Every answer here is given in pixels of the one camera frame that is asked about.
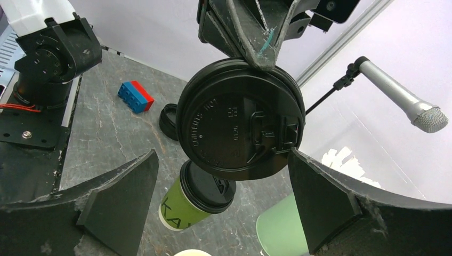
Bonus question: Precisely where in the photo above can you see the green straw holder cup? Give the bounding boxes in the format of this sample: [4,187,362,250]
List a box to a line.
[256,194,309,256]

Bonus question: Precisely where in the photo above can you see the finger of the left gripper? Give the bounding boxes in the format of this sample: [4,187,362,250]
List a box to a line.
[208,1,301,70]

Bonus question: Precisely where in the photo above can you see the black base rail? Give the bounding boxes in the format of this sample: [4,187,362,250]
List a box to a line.
[0,21,84,206]

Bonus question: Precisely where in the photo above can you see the black tripod mic stand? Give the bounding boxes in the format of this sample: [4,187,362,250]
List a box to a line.
[305,63,360,115]

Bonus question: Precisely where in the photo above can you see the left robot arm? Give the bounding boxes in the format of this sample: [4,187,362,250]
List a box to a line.
[1,1,358,110]

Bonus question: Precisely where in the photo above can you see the black plastic cup lid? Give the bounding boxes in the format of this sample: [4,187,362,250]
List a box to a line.
[179,160,237,214]

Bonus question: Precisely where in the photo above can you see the stacked spare black lids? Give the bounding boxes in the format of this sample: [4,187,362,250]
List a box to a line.
[159,103,178,141]

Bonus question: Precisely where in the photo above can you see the silver microphone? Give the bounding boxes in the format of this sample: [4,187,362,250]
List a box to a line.
[354,56,449,133]

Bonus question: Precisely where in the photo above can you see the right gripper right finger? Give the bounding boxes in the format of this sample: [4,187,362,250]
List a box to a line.
[288,149,451,255]

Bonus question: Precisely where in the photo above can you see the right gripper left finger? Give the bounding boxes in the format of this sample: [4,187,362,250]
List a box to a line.
[1,150,159,255]

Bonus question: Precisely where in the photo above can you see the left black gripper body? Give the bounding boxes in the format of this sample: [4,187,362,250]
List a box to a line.
[196,0,361,57]

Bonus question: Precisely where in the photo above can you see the green paper coffee cup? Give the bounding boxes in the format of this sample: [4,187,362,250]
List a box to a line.
[158,178,211,231]

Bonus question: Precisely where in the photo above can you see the red and blue block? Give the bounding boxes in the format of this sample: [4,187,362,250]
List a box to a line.
[117,81,154,114]

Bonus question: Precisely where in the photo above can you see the stack of white paper cups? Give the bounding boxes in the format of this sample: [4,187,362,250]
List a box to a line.
[174,249,211,256]

